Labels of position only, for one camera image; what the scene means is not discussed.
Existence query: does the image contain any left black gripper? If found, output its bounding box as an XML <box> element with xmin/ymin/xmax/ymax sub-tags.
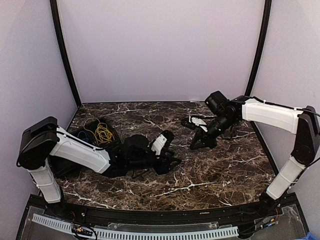
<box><xmin>127</xmin><ymin>150</ymin><xmax>182</xmax><ymax>176</ymax></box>

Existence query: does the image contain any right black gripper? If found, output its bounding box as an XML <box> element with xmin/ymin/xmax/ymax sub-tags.
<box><xmin>189</xmin><ymin>113</ymin><xmax>237</xmax><ymax>150</ymax></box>

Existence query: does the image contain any yellow cable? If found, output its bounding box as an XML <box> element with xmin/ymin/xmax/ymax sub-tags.
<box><xmin>83</xmin><ymin>117</ymin><xmax>116</xmax><ymax>146</ymax></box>

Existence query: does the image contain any blue cable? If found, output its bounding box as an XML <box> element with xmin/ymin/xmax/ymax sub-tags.
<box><xmin>76</xmin><ymin>129</ymin><xmax>95</xmax><ymax>143</ymax></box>

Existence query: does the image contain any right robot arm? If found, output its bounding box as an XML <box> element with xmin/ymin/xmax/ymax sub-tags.
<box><xmin>181</xmin><ymin>91</ymin><xmax>320</xmax><ymax>217</ymax></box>

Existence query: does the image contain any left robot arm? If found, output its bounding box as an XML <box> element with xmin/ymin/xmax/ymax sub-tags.
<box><xmin>16</xmin><ymin>116</ymin><xmax>181</xmax><ymax>218</ymax></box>

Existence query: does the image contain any black compartment tray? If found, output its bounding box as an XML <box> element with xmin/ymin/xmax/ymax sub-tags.
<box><xmin>49</xmin><ymin>117</ymin><xmax>121</xmax><ymax>179</ymax></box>

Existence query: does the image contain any blue object at corner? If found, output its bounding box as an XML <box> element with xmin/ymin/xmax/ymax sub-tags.
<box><xmin>303</xmin><ymin>232</ymin><xmax>319</xmax><ymax>240</ymax></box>

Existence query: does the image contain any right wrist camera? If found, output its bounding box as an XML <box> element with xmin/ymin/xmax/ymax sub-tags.
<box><xmin>180</xmin><ymin>115</ymin><xmax>208</xmax><ymax>133</ymax></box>

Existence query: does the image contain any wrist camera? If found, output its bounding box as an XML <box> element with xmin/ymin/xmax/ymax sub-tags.
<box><xmin>149</xmin><ymin>130</ymin><xmax>174</xmax><ymax>156</ymax></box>
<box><xmin>180</xmin><ymin>115</ymin><xmax>208</xmax><ymax>133</ymax></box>

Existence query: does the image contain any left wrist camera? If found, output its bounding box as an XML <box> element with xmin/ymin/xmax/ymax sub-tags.
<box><xmin>149</xmin><ymin>130</ymin><xmax>174</xmax><ymax>156</ymax></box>

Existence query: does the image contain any black front rail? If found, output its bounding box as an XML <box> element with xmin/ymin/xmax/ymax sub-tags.
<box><xmin>27</xmin><ymin>194</ymin><xmax>301</xmax><ymax>230</ymax></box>

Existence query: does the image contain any white slotted cable duct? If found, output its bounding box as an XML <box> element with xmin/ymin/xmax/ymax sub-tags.
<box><xmin>31</xmin><ymin>213</ymin><xmax>239</xmax><ymax>240</ymax></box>

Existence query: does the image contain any right black frame post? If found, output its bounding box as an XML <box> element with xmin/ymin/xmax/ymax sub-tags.
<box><xmin>244</xmin><ymin>0</ymin><xmax>272</xmax><ymax>96</ymax></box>

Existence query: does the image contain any black frame post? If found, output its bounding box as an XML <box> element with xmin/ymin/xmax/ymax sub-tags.
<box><xmin>244</xmin><ymin>0</ymin><xmax>272</xmax><ymax>96</ymax></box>
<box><xmin>49</xmin><ymin>0</ymin><xmax>82</xmax><ymax>108</ymax></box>

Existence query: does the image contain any left black frame post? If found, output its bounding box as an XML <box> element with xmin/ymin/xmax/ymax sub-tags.
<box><xmin>49</xmin><ymin>0</ymin><xmax>82</xmax><ymax>108</ymax></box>

